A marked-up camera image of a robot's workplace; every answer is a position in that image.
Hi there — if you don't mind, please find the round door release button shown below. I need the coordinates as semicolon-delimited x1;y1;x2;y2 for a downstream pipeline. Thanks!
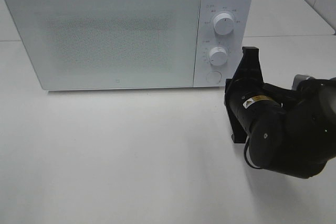
206;71;222;85

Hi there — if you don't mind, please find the upper white power knob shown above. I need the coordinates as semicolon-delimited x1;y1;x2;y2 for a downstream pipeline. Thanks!
213;12;235;36

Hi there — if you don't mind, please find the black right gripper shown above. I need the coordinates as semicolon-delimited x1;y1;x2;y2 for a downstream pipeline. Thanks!
226;46;284;144

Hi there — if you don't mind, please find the white microwave door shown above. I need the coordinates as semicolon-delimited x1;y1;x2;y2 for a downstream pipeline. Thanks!
5;0;200;91

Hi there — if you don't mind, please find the black right camera cable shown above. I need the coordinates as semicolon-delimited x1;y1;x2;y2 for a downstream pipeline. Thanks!
243;140;263;169

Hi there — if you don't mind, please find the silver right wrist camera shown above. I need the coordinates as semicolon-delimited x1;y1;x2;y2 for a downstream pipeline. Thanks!
291;74;314;90

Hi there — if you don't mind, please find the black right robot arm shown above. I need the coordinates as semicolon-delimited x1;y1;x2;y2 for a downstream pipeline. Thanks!
224;47;335;179

